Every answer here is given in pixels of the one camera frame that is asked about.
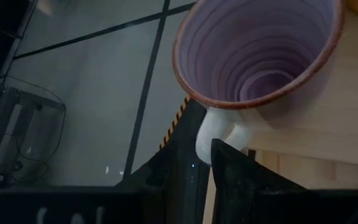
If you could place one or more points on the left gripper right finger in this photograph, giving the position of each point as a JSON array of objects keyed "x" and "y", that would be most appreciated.
[{"x": 244, "y": 193}]

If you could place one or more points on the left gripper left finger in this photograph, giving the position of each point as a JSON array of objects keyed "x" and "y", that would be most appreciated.
[{"x": 154, "y": 193}]

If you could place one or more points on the smooth lilac mug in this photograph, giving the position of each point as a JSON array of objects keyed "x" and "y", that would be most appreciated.
[{"x": 253, "y": 56}]

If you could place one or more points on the black ramp striped edge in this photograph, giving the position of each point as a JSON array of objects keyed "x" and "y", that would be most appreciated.
[{"x": 188, "y": 130}]

